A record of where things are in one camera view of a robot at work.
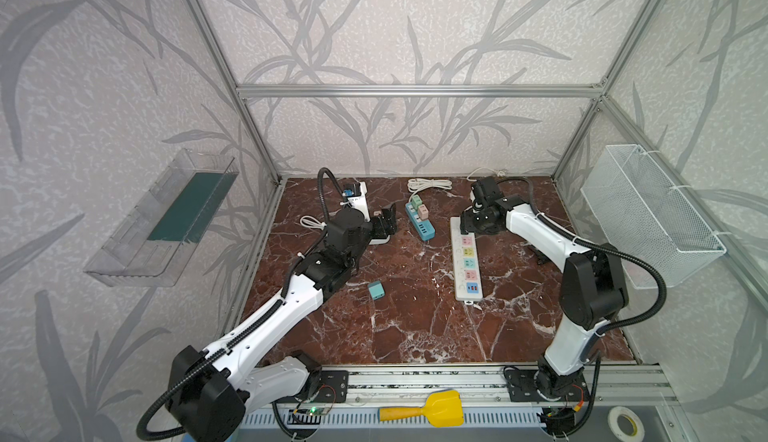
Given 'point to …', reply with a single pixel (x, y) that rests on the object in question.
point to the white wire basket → (636, 210)
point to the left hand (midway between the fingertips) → (386, 197)
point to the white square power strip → (364, 211)
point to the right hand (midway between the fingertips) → (470, 217)
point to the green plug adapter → (416, 201)
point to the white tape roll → (616, 429)
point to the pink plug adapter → (423, 212)
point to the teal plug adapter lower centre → (376, 290)
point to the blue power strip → (424, 229)
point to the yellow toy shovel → (442, 408)
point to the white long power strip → (466, 267)
